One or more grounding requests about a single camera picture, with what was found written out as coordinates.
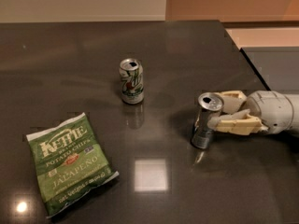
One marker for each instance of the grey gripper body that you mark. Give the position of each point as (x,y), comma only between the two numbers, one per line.
(270,108)

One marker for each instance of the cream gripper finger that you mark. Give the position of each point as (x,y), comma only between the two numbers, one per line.
(240,123)
(232,101)

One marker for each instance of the Red Bull can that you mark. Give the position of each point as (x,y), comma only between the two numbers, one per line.
(210,105)

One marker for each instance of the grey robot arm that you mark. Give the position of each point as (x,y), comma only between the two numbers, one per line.
(296,112)

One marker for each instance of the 7up soda can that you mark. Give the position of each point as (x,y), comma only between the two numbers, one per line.
(132,86)

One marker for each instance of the grey side table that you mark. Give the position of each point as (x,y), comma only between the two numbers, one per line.
(276,67)

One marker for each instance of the green Kettle chips bag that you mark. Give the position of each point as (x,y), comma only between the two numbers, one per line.
(69,163)

